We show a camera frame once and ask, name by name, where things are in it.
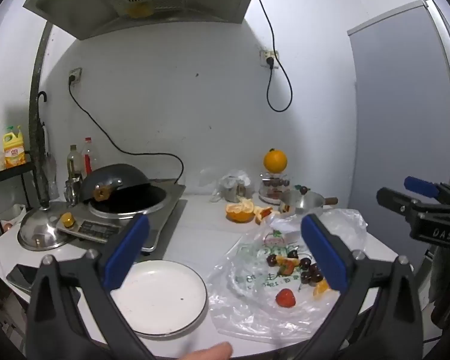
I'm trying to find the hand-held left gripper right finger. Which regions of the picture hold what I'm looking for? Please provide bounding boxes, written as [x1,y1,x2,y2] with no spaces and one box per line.
[290,213,422,360]

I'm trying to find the steel induction cooker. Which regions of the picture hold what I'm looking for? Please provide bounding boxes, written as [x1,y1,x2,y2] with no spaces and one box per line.
[56,180,188,253]

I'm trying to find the black umbrella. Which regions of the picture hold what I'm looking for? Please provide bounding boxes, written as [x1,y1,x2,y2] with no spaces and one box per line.
[35,91,59,211]

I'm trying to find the orange peel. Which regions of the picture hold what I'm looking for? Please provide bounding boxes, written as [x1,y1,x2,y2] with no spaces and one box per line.
[254,205,282,226]

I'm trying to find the red cap sauce bottle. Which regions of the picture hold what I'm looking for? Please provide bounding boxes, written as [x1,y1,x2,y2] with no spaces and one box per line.
[82,137,98,177]

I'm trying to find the black cooker cable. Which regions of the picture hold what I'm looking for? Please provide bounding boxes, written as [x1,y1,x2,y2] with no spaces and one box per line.
[68,77,185,185]

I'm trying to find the black hood cable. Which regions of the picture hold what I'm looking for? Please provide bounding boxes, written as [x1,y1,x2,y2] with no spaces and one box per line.
[254,0,294,112]

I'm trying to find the steel pot lid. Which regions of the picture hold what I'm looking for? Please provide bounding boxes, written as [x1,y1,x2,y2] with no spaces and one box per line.
[17,206,77,251]

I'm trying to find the person's left hand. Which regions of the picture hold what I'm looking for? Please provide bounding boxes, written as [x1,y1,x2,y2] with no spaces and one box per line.
[174,342,234,360]

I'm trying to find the cluster of dark cherries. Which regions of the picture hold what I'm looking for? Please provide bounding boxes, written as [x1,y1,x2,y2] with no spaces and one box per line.
[266,249,325,292]

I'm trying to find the grey door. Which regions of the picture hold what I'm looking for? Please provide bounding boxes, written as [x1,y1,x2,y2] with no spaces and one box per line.
[347,0,450,271]

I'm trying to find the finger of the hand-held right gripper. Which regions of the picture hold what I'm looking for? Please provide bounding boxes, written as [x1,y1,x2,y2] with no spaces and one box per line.
[377,187,437,220]
[404,175,450,206]

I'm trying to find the black metal rack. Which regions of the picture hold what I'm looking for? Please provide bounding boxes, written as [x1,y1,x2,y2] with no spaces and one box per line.
[0,159,38,241]

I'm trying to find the dark oil bottle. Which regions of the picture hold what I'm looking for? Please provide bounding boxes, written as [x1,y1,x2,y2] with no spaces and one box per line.
[67,144,84,184]

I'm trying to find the grey vertical pipe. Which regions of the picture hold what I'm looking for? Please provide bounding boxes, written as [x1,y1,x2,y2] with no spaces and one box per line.
[28,20,54,196]

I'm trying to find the white round plate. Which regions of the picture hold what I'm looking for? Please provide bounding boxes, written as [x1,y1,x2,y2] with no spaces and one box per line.
[110,260,208,337]

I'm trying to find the small crumpled plastic bag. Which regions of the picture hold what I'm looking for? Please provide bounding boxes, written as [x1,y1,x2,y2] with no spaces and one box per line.
[199,169,256,203]

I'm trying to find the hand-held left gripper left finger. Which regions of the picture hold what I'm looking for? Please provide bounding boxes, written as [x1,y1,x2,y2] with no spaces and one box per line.
[25,214,156,360]

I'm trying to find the black smartphone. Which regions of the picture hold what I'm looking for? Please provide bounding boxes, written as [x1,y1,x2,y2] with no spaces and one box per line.
[6,263,42,293]

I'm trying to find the clear printed plastic bag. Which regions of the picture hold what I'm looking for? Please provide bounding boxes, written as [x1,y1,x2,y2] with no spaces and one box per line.
[206,208,368,342]

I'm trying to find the half peeled orange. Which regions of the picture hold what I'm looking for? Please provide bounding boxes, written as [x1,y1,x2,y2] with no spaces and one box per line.
[225,199,256,224]

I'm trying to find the steel pot with lid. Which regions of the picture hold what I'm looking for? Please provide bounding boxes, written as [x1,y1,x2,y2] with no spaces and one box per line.
[279,185,338,216]

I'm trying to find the dark wok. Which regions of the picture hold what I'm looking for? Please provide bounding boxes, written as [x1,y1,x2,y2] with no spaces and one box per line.
[79,164,151,203]

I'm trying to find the yellow detergent bottle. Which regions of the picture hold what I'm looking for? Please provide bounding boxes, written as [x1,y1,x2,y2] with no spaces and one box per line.
[3,125,27,169]

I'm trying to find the glass jar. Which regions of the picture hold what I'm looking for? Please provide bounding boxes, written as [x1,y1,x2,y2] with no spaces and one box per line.
[259,172,291,205]

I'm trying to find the steel range hood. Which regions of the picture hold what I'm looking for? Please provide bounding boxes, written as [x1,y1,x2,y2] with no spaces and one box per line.
[23,0,265,41]

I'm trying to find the whole orange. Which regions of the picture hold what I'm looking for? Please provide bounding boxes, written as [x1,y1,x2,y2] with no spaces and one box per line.
[263,149,288,173]

